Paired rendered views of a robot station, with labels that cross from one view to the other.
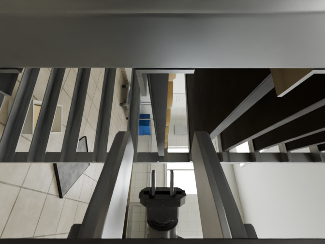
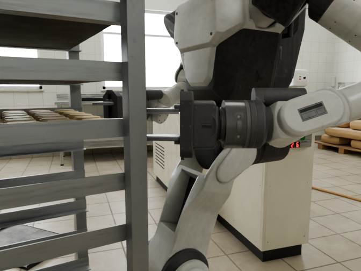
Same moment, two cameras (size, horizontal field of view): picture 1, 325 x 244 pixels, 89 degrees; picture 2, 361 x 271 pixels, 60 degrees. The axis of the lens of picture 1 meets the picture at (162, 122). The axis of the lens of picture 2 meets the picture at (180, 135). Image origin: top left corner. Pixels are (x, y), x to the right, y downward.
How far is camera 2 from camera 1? 49 cm
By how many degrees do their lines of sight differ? 50
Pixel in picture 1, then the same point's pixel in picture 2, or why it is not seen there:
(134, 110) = (19, 149)
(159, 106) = not seen: hidden behind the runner
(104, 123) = (41, 180)
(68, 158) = (82, 205)
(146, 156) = not seen: hidden behind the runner
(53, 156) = (81, 220)
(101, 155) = (78, 175)
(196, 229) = (92, 41)
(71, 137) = (59, 211)
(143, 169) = not seen: outside the picture
